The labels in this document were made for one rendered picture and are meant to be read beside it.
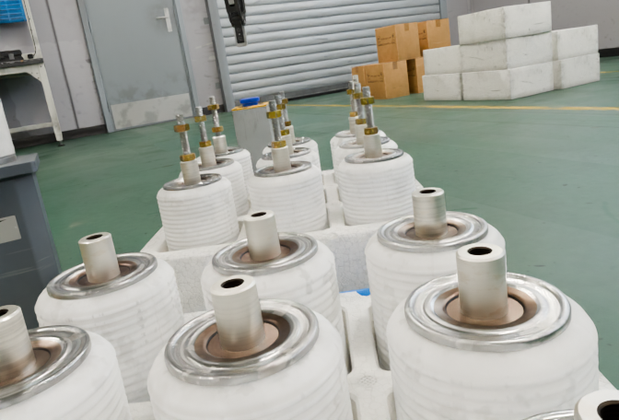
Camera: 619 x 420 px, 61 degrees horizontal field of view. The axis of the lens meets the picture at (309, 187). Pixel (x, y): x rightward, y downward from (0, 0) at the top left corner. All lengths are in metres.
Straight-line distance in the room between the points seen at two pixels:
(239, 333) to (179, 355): 0.03
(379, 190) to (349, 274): 0.11
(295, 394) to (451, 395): 0.07
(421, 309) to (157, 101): 5.70
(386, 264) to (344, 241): 0.27
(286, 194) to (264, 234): 0.28
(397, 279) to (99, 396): 0.18
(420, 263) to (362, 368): 0.08
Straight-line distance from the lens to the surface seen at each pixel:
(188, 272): 0.65
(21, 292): 0.91
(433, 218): 0.36
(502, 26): 3.40
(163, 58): 5.95
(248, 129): 1.05
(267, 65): 6.20
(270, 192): 0.64
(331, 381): 0.25
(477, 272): 0.25
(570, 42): 3.80
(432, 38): 4.90
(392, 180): 0.64
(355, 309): 0.44
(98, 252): 0.39
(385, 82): 4.56
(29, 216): 0.88
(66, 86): 5.86
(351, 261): 0.63
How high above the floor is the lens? 0.38
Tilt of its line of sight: 13 degrees down
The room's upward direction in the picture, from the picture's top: 8 degrees counter-clockwise
